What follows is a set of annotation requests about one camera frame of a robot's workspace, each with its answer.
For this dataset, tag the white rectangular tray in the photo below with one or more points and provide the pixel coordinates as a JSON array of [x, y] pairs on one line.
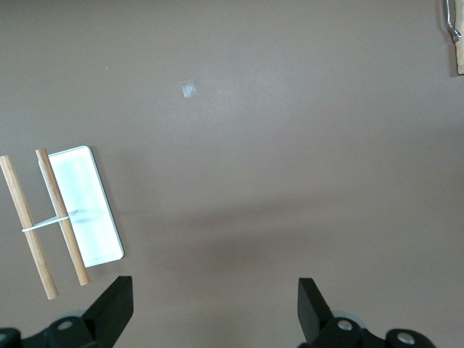
[[87, 188]]

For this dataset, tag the brown table cover sheet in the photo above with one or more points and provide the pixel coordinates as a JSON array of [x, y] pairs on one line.
[[253, 181]]

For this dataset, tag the clear tape patch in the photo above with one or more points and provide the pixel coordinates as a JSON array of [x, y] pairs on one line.
[[188, 88]]

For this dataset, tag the wooden cutting board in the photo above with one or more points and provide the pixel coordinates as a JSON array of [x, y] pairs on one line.
[[459, 58]]

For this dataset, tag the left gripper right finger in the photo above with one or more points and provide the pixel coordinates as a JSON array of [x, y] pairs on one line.
[[319, 326]]

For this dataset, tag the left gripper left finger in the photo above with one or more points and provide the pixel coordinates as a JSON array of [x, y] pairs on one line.
[[108, 315]]

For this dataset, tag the white rubber band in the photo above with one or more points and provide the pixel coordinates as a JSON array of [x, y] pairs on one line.
[[43, 224]]

